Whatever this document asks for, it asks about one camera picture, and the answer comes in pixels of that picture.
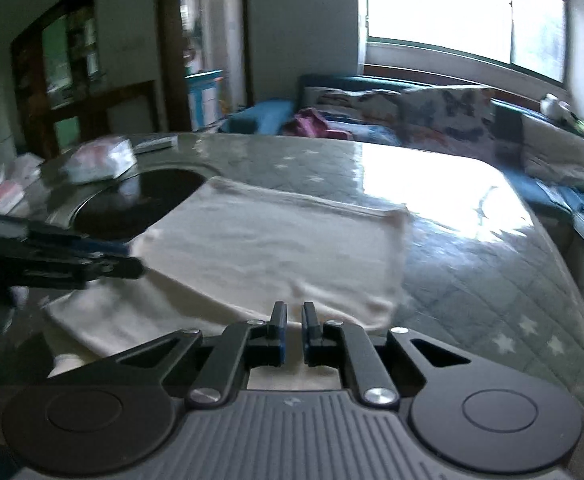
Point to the dark wooden door frame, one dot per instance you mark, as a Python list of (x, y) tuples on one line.
[(169, 60)]

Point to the white red plastic packets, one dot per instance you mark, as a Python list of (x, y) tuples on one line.
[(14, 180)]

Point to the remote control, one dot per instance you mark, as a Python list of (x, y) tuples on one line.
[(154, 145)]

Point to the panda plush toy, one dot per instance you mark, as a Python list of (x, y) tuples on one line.
[(554, 105)]

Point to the cream pants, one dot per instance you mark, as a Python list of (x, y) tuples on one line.
[(272, 245)]

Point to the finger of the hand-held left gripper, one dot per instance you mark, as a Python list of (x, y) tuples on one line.
[(82, 244), (97, 271)]

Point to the pink garment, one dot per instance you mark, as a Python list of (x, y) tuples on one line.
[(312, 122)]

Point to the blue sofa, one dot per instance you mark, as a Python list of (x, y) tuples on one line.
[(257, 115)]

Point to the flat butterfly print cushion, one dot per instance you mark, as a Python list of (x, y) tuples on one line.
[(342, 97)]

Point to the blue butterfly print pillow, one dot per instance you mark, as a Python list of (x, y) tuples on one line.
[(367, 132)]

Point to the blue side mattress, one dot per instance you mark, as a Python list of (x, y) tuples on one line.
[(582, 210)]

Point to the grey cushion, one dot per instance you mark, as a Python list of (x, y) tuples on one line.
[(552, 150)]

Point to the quilted grey table mat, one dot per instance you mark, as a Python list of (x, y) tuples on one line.
[(472, 270)]

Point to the black round hob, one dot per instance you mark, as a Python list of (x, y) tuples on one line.
[(137, 200)]

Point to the dark wooden cabinet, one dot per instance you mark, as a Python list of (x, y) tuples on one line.
[(19, 75)]

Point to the large butterfly print cushion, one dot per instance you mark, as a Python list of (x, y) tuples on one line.
[(447, 115)]

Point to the window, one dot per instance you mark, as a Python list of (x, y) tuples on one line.
[(447, 5)]

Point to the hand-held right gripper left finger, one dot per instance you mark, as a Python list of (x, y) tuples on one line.
[(279, 332)]

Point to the light blue cabinet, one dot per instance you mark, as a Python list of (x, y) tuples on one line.
[(202, 100)]

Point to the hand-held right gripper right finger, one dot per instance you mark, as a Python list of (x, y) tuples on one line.
[(309, 332)]

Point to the white tissue packet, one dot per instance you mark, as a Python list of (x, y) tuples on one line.
[(99, 160)]

